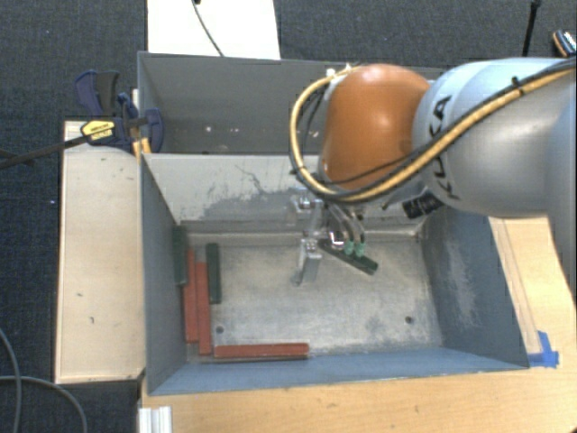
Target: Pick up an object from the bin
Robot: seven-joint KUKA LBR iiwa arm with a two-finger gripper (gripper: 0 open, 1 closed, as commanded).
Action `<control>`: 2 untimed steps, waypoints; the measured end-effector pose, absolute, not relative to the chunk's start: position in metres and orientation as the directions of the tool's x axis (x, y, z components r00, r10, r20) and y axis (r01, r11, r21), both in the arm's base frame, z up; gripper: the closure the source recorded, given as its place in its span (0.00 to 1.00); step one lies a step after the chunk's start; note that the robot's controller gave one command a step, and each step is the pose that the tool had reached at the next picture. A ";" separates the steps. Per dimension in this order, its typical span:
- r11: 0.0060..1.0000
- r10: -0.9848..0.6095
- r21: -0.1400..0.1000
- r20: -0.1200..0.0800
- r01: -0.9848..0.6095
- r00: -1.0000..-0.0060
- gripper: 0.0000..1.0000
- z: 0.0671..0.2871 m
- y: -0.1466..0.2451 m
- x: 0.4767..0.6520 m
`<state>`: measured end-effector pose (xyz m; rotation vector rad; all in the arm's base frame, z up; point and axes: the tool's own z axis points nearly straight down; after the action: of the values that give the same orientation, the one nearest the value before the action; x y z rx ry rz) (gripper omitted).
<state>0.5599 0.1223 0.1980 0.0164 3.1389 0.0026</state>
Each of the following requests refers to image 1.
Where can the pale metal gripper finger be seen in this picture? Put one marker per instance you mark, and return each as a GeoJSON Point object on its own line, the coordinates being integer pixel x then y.
{"type": "Point", "coordinates": [313, 266]}
{"type": "Point", "coordinates": [297, 271]}

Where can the grey metal bin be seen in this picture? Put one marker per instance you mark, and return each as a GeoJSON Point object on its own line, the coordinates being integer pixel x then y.
{"type": "Point", "coordinates": [342, 305]}

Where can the dark green flat block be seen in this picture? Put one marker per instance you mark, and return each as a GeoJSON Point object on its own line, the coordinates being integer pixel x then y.
{"type": "Point", "coordinates": [366, 265]}
{"type": "Point", "coordinates": [213, 273]}
{"type": "Point", "coordinates": [180, 255]}

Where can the red-brown flat block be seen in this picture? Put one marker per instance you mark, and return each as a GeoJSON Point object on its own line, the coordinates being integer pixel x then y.
{"type": "Point", "coordinates": [261, 350]}
{"type": "Point", "coordinates": [204, 309]}
{"type": "Point", "coordinates": [191, 300]}

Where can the pale wood board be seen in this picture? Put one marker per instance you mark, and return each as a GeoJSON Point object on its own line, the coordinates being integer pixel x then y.
{"type": "Point", "coordinates": [101, 264]}

